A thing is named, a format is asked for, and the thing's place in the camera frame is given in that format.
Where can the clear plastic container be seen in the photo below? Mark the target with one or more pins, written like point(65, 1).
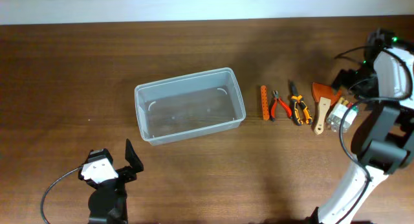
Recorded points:
point(189, 106)

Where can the orange black long-nose pliers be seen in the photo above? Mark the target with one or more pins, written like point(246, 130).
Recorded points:
point(296, 104)

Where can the orange scraper wooden handle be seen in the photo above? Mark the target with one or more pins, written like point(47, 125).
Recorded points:
point(325, 96)

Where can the red handled cutting pliers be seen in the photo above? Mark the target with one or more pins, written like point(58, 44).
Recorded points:
point(278, 101)

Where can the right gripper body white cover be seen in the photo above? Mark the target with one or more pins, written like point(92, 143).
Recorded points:
point(343, 79)

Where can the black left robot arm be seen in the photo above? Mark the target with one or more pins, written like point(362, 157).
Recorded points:
point(108, 203)

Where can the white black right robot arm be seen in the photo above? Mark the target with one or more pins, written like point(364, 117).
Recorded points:
point(383, 143)

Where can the orange perforated bar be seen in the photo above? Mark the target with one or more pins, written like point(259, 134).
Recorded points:
point(264, 103)

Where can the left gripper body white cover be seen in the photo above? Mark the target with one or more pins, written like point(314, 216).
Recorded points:
point(122, 175)

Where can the clear case coloured bits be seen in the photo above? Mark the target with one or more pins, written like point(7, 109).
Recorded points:
point(336, 115)

